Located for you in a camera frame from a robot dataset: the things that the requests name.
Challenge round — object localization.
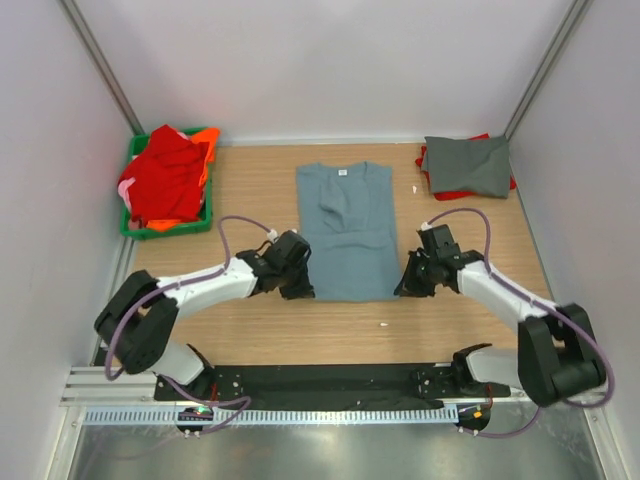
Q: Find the blue-grey t shirt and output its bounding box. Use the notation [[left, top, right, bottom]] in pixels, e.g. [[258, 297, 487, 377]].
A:
[[296, 161, 402, 303]]

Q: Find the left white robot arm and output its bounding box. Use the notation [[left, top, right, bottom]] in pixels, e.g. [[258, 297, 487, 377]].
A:
[[94, 230, 314, 400]]

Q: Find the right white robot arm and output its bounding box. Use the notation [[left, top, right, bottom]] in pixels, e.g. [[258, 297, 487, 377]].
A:
[[395, 223, 607, 407]]

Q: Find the folded red t shirt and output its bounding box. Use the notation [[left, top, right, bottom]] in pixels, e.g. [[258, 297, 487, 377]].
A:
[[414, 132, 518, 203]]

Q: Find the folded grey t shirt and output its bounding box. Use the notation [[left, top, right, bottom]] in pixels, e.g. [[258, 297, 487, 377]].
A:
[[419, 134, 511, 200]]

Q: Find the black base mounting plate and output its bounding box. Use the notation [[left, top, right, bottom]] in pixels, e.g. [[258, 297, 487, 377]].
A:
[[186, 363, 511, 412]]

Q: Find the red t shirt in bin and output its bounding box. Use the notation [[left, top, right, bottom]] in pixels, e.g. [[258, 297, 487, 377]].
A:
[[117, 125, 215, 231]]

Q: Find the pink t shirt in bin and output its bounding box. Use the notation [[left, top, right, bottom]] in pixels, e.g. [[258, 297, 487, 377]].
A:
[[117, 177, 136, 212]]

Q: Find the green plastic bin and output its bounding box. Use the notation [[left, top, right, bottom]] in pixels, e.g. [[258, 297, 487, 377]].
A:
[[120, 127, 220, 240]]

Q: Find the white slotted cable duct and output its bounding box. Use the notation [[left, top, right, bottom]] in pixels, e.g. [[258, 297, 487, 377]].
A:
[[83, 404, 459, 427]]

